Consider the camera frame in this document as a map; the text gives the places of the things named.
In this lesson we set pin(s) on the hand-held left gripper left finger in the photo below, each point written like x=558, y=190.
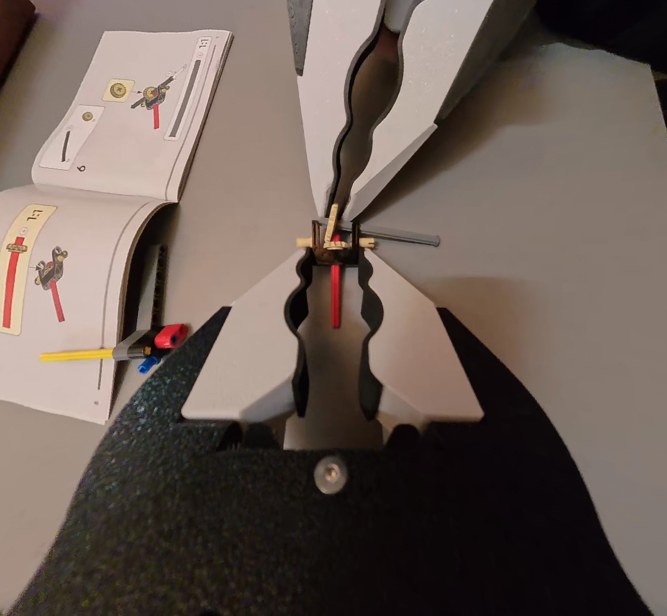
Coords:
x=234, y=365

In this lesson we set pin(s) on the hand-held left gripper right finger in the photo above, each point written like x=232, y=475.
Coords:
x=427, y=365

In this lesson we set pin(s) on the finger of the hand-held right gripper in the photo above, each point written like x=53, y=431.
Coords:
x=437, y=53
x=333, y=27

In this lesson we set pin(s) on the dark toy set box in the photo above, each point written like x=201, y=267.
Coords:
x=13, y=21

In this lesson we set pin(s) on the long black toy axle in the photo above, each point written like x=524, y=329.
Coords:
x=160, y=282

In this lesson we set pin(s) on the yellow axle toy subassembly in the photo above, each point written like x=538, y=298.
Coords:
x=130, y=349

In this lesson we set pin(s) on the open instruction booklet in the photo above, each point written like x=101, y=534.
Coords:
x=78, y=240

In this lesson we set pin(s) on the gear and axle toy assembly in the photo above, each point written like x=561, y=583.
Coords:
x=336, y=303

